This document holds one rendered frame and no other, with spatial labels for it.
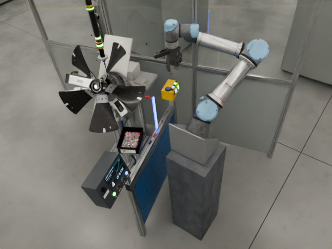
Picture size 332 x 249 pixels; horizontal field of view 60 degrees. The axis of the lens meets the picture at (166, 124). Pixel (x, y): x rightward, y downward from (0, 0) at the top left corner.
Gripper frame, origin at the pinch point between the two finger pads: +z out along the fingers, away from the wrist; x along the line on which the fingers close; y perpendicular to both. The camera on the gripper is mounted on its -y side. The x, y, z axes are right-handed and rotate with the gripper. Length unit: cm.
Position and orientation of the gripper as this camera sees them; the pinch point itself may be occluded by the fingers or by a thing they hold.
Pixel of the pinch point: (170, 73)
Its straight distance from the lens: 187.7
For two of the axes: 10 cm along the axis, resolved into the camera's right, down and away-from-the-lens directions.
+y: 9.3, 2.2, -2.9
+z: 0.6, 6.9, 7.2
